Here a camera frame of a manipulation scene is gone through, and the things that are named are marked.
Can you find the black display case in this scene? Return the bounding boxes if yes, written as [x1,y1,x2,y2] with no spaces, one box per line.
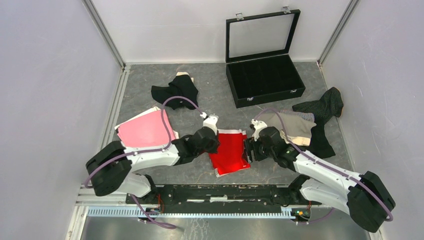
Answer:
[225,7,306,108]

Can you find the beige grey ribbed underwear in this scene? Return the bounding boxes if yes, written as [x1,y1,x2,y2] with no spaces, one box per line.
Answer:
[257,111,316,146]

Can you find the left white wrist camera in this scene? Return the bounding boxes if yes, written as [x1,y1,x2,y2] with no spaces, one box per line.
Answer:
[200,112,219,135]

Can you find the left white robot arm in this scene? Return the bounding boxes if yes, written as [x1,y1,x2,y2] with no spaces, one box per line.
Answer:
[83,126,220,204]

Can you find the grey striped underwear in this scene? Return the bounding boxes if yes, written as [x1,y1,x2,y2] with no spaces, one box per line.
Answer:
[280,109,315,122]

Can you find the black underwear with beige band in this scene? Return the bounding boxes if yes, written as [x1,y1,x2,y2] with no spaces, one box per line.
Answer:
[151,72,199,110]

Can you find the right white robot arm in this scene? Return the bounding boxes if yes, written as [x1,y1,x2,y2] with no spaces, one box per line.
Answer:
[245,121,396,233]

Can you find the pink underwear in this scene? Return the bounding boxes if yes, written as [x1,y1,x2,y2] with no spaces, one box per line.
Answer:
[114,106,179,148]

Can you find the red boxer briefs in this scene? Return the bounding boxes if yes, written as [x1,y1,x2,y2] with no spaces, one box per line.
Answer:
[208,129,251,178]

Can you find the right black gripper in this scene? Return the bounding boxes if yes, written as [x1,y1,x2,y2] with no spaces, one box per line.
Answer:
[241,135,276,164]

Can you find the dark striped black underwear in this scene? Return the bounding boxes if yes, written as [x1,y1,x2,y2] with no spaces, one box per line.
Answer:
[292,87,344,159]

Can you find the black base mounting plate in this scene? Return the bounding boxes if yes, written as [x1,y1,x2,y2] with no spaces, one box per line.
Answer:
[138,184,320,214]

